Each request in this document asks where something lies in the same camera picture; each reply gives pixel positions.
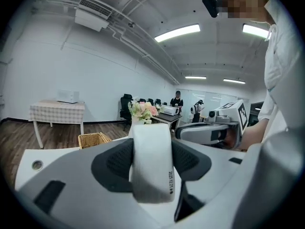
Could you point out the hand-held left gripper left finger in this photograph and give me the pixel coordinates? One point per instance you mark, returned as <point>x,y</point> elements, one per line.
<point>71,180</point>

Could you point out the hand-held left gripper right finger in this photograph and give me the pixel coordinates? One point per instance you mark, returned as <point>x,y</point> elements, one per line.
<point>221,175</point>

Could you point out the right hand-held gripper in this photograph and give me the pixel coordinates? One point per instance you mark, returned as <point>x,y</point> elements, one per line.
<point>240,118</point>

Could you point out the person's right forearm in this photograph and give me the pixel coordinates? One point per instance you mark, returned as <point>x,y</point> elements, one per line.
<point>252,135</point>

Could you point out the person's right hand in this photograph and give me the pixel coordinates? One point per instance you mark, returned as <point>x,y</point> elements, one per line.
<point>231,139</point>

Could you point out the dark brown table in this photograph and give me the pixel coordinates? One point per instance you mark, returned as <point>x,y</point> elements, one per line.
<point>166,117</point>

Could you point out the white microwave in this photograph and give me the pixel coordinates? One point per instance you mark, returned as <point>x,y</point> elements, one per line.
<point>169,110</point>
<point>68,96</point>

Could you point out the woven wicker basket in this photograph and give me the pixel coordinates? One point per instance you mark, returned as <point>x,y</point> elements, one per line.
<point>93,139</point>

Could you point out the ceiling light panel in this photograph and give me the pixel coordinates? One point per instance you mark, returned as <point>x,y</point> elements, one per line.
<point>196,77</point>
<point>177,32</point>
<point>234,81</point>
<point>256,30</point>

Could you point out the white-legged table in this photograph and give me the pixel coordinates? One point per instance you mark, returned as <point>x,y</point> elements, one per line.
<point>38,135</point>

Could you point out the pink and white flower bouquet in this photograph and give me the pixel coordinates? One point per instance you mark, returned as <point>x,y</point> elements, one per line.
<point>143,110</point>

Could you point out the white vase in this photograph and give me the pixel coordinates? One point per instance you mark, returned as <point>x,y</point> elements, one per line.
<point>134,128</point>

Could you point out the table with checkered cloth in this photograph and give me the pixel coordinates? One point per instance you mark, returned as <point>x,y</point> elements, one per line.
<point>54,112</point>

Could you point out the person's white shirt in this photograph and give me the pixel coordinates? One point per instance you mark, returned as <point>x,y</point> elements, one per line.
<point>283,68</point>

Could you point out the person's face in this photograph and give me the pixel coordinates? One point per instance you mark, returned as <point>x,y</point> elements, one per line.
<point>247,1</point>

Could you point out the ceiling air conditioner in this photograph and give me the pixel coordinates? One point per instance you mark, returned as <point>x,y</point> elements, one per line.
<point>94,13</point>

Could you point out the black head camera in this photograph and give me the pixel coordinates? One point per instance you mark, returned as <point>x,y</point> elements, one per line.
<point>212,2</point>

